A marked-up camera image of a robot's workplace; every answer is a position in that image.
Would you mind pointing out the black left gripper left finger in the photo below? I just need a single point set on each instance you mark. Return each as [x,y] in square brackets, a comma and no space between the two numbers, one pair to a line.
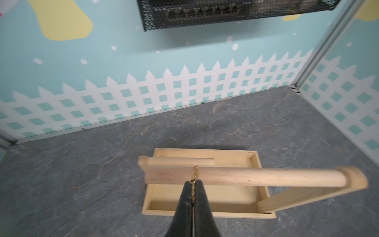
[181,225]

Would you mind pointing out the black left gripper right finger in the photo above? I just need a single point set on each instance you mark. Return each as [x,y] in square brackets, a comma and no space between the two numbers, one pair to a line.
[203,221]

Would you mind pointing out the wooden jewelry display stand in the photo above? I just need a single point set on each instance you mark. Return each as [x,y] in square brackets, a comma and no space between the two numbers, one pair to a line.
[236,184]

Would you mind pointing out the black wire mesh basket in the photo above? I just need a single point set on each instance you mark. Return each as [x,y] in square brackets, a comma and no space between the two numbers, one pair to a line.
[172,14]

